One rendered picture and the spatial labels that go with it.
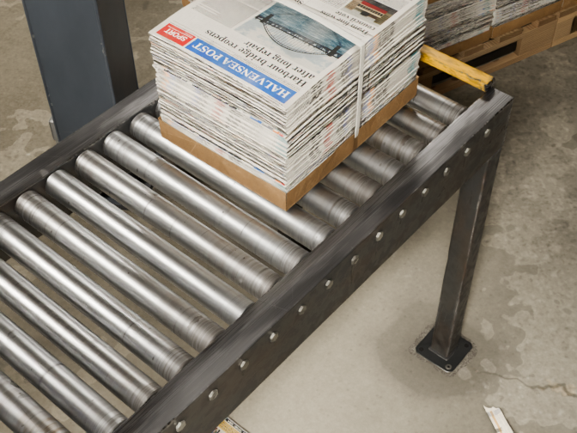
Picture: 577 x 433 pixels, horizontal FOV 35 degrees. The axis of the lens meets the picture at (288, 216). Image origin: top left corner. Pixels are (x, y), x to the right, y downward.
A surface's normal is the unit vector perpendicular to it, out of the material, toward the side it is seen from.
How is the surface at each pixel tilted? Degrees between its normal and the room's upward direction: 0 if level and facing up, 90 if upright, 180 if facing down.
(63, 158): 0
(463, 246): 90
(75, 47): 90
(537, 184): 0
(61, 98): 90
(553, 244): 0
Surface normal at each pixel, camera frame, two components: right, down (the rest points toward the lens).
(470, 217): -0.66, 0.56
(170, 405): -0.01, -0.68
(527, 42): 0.52, 0.62
